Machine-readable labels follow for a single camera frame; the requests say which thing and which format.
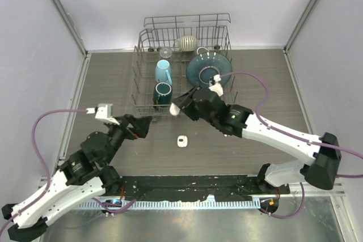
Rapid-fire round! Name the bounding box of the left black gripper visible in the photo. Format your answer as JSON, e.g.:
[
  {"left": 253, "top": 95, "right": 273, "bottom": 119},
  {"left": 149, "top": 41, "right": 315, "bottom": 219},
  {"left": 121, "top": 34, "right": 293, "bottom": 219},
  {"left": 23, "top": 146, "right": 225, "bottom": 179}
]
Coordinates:
[{"left": 104, "top": 114, "right": 153, "bottom": 165}]

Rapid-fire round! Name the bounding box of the white earbud charging case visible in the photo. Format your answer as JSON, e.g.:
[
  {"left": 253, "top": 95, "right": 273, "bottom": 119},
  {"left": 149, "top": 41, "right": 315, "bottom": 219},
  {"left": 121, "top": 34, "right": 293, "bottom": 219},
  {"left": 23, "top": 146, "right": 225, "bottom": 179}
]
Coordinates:
[{"left": 177, "top": 135, "right": 188, "bottom": 148}]

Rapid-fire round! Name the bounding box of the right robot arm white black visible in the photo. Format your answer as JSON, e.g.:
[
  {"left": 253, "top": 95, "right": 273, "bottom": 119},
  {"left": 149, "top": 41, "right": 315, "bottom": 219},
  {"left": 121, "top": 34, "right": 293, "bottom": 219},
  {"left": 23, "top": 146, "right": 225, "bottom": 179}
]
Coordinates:
[{"left": 170, "top": 87, "right": 341, "bottom": 194}]

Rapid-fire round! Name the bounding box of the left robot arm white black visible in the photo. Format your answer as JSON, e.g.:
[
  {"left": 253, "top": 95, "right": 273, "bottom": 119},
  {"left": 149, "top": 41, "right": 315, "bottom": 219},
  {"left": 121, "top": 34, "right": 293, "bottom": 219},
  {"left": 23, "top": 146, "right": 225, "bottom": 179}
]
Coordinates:
[{"left": 2, "top": 113, "right": 153, "bottom": 241}]

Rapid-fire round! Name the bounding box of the dark green mug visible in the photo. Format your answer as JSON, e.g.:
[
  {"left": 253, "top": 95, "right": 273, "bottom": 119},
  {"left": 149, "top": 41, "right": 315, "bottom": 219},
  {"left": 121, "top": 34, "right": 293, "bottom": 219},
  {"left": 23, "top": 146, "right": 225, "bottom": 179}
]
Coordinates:
[{"left": 153, "top": 82, "right": 172, "bottom": 108}]

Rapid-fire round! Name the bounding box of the light blue mug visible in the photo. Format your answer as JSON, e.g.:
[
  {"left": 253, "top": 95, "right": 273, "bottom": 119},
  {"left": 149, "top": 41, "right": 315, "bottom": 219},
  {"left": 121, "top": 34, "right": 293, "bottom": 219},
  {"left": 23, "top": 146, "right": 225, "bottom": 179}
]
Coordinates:
[{"left": 155, "top": 60, "right": 172, "bottom": 85}]

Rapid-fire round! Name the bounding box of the large blue ceramic plate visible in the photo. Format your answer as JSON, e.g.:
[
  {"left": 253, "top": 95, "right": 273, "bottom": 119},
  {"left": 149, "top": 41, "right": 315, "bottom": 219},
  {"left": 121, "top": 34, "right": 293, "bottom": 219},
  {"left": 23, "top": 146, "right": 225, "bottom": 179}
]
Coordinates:
[{"left": 186, "top": 52, "right": 233, "bottom": 88}]

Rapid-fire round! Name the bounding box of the small clear glass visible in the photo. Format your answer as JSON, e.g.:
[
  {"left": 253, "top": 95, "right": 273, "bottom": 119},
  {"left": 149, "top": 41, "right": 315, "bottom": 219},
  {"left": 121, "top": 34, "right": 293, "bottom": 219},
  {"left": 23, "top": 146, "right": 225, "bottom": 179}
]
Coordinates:
[{"left": 159, "top": 47, "right": 173, "bottom": 59}]

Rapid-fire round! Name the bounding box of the white rimmed cup behind plate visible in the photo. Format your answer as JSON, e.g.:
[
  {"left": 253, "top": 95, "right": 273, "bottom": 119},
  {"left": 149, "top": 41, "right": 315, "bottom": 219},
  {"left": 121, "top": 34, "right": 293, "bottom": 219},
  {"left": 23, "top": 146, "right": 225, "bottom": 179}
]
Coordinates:
[{"left": 196, "top": 46, "right": 209, "bottom": 55}]

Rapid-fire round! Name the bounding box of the striped beige ceramic jar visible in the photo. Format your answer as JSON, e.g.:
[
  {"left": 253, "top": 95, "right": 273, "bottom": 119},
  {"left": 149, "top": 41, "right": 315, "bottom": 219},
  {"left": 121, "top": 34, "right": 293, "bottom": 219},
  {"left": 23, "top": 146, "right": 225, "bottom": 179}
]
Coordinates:
[{"left": 173, "top": 35, "right": 198, "bottom": 52}]

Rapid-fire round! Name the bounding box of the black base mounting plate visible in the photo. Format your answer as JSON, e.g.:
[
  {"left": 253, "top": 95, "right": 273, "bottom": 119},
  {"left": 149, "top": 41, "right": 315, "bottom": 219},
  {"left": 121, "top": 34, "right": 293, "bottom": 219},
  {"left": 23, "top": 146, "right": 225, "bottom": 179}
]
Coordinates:
[{"left": 115, "top": 175, "right": 290, "bottom": 202}]

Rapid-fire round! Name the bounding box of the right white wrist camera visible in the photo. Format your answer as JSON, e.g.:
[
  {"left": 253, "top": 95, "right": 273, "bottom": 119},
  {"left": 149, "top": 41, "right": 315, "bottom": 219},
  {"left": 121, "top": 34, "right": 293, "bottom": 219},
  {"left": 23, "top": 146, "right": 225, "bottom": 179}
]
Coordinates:
[{"left": 208, "top": 74, "right": 223, "bottom": 97}]

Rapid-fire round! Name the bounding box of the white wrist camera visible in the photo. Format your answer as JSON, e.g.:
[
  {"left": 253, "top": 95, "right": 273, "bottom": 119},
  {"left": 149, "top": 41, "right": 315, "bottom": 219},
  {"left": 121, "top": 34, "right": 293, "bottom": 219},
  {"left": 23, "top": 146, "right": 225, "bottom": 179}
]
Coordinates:
[
  {"left": 208, "top": 74, "right": 223, "bottom": 97},
  {"left": 86, "top": 103, "right": 120, "bottom": 125}
]

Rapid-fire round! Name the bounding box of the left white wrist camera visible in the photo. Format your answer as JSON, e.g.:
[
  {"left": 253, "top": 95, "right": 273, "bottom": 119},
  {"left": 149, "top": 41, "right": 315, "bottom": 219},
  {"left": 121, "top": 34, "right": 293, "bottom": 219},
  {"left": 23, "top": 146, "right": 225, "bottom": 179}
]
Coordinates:
[{"left": 86, "top": 103, "right": 120, "bottom": 125}]

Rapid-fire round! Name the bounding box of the grey wire dish rack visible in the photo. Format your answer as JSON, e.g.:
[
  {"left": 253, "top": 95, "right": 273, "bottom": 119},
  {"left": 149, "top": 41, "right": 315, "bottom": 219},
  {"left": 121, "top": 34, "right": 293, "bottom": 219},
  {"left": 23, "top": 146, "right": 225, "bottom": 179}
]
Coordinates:
[{"left": 130, "top": 13, "right": 238, "bottom": 119}]

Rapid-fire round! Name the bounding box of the white slotted cable duct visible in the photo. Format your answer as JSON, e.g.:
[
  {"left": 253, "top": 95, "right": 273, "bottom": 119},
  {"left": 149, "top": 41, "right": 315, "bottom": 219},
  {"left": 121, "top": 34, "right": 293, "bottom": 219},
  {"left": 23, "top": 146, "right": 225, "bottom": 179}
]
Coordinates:
[{"left": 75, "top": 196, "right": 260, "bottom": 210}]

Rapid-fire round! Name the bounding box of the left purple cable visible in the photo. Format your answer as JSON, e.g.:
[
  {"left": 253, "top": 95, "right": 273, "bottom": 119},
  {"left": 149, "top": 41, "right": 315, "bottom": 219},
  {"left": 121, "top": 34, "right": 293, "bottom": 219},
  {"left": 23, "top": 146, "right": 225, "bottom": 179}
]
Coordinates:
[{"left": 0, "top": 108, "right": 140, "bottom": 237}]

